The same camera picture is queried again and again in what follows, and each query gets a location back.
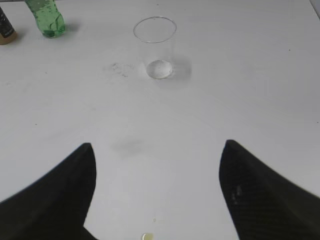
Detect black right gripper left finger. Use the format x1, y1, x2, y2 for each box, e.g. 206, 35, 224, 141
0, 143, 97, 240

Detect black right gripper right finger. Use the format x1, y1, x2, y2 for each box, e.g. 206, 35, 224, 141
219, 139, 320, 240

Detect orange juice bottle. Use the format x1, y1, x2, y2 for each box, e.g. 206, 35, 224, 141
0, 8, 17, 45

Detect transparent plastic cup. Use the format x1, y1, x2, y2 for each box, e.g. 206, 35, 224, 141
133, 16, 177, 80

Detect green soda bottle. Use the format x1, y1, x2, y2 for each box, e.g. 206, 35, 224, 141
24, 0, 66, 38

